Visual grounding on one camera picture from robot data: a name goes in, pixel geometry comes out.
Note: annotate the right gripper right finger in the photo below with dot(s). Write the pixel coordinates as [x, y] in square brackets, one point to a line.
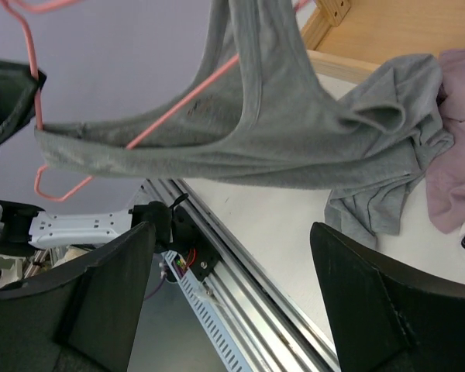
[385, 315]

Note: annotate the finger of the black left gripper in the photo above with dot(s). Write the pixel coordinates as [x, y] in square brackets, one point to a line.
[17, 92]

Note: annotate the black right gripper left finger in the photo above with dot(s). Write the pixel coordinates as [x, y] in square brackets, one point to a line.
[81, 315]

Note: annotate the mauve tank top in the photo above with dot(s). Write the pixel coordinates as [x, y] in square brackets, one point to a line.
[445, 177]

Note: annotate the grey tank top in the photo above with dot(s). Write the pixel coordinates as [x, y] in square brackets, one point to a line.
[268, 122]

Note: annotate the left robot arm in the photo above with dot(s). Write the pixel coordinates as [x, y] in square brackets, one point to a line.
[24, 229]

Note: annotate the wooden clothes rack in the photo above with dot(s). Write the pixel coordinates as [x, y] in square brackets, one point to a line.
[348, 40]

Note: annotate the aluminium mounting rail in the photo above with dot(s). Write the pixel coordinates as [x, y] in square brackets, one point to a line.
[273, 332]

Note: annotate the white slotted cable duct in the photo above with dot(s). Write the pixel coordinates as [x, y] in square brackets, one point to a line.
[208, 312]

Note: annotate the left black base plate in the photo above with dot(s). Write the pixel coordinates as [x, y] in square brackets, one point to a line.
[188, 240]

